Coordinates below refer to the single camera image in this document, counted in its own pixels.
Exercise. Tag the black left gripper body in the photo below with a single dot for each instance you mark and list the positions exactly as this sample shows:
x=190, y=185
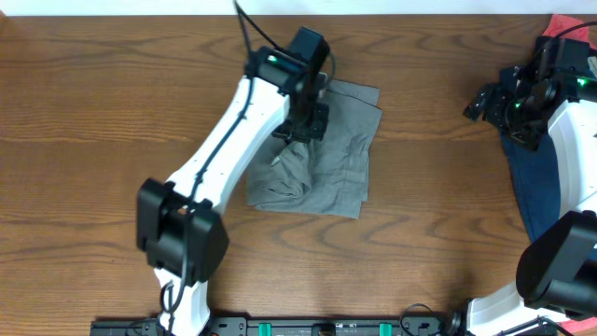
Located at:
x=310, y=125

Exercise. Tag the grey shorts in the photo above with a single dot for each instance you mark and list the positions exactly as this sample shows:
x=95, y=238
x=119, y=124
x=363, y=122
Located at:
x=327, y=177

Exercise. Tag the red cloth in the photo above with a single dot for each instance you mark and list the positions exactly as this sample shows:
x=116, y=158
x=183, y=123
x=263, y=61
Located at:
x=559, y=23

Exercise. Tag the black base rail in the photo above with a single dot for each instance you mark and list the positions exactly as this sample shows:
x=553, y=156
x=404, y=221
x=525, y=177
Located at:
x=240, y=326

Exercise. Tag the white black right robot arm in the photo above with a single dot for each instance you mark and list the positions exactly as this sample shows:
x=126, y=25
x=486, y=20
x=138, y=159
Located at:
x=555, y=282

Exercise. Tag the navy blue garment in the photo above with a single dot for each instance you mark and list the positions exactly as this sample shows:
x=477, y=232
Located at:
x=560, y=175

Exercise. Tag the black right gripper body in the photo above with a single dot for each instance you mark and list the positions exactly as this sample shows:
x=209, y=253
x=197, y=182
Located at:
x=513, y=117

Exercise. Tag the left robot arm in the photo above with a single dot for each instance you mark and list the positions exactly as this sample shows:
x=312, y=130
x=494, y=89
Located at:
x=179, y=222

